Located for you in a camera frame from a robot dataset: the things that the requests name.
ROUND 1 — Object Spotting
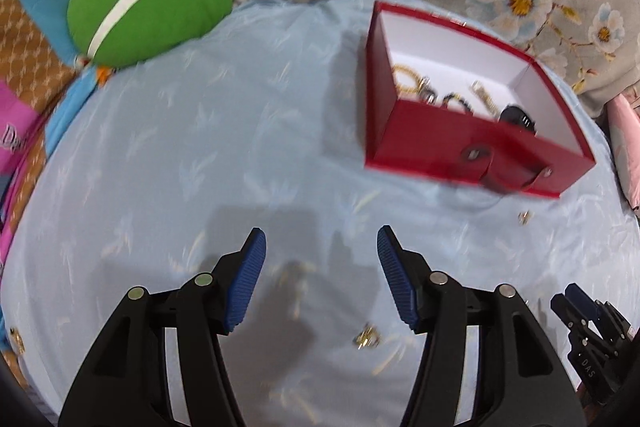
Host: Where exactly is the gold hoop earring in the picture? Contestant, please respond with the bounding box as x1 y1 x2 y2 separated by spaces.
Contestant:
354 323 382 350
277 261 313 310

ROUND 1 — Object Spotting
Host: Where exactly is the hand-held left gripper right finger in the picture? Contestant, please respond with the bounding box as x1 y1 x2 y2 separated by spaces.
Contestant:
376 224 586 427

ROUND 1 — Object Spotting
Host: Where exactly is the pink cartoon pillow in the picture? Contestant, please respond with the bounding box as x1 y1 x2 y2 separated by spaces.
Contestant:
607 93 640 210

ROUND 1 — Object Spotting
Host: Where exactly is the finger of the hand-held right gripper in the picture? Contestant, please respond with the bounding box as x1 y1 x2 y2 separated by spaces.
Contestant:
565 283 638 358
550 293 621 408

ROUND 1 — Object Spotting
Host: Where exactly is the gold chain bangle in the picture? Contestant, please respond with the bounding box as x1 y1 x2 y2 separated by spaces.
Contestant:
392 64 431 96

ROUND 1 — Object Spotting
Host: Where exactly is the red cardboard box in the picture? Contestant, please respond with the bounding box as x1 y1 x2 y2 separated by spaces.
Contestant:
364 0 597 199

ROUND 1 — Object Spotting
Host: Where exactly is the black smart band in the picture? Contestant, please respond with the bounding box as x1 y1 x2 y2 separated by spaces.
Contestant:
497 105 537 135

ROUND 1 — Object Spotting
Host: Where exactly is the green round pillow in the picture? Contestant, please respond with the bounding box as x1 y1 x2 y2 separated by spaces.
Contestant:
66 0 235 68

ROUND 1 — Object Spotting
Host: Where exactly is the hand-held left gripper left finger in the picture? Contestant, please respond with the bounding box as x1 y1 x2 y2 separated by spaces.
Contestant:
57 227 268 427

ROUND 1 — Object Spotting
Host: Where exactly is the black bead bracelet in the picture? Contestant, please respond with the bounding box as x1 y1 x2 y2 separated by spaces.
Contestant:
440 92 476 114

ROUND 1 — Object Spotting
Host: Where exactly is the colourful printed blanket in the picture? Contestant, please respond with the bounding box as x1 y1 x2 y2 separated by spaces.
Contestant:
0 0 166 358

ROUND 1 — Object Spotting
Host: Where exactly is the light blue bed sheet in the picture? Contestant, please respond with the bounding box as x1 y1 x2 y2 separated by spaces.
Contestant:
0 0 640 427

